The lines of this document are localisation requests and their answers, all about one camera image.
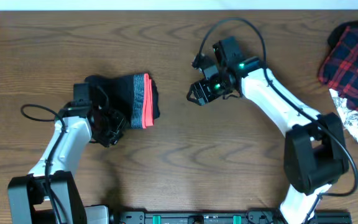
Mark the black mounting rail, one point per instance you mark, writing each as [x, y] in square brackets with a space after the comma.
[213, 218]

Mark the black leggings red waistband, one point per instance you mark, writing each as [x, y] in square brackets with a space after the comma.
[136, 96]

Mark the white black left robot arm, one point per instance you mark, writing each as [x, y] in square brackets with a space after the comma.
[48, 193]

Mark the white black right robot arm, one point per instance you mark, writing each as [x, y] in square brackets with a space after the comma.
[315, 156]

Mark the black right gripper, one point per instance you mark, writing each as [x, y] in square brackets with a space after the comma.
[201, 92]

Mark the red navy plaid garment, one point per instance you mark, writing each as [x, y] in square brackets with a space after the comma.
[339, 71]

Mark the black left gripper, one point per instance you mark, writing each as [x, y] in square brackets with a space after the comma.
[120, 121]

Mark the white patterned cloth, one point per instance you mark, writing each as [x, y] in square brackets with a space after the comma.
[356, 121]

